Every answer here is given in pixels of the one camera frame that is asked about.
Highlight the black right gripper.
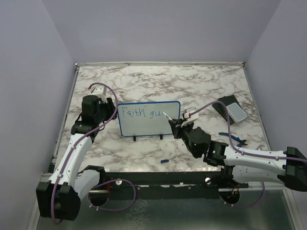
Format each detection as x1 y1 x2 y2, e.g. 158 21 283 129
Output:
169 118 199 157

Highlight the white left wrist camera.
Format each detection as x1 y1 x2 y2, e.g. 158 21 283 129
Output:
89 85 107 101

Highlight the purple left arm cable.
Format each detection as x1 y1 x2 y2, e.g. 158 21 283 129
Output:
51 81 136 225

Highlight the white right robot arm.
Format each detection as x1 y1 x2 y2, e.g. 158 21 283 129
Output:
168 118 307 192

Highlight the blue framed small whiteboard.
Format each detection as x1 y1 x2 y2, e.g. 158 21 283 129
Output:
118 101 181 137

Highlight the aluminium table edge frame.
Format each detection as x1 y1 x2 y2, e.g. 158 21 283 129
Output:
26 61 298 230

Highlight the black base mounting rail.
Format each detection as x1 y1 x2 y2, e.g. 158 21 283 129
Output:
77 169 250 201

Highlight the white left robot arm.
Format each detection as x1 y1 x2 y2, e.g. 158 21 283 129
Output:
36 95 118 225

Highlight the silver wrench on table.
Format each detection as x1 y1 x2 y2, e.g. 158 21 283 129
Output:
256 145 265 150

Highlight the black eraser with grey pad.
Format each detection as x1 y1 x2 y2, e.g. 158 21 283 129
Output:
218 95 248 125

